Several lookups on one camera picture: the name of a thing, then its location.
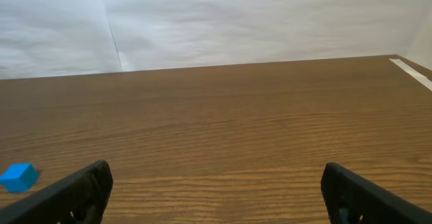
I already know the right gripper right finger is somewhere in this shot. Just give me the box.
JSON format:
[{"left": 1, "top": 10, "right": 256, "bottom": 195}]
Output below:
[{"left": 320, "top": 162, "right": 432, "bottom": 224}]

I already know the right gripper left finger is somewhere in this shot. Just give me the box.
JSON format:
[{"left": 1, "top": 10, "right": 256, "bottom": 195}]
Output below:
[{"left": 0, "top": 159, "right": 114, "bottom": 224}]

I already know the blue cube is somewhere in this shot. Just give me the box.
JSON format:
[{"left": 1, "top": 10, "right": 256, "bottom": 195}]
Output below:
[{"left": 0, "top": 162, "right": 41, "bottom": 194}]

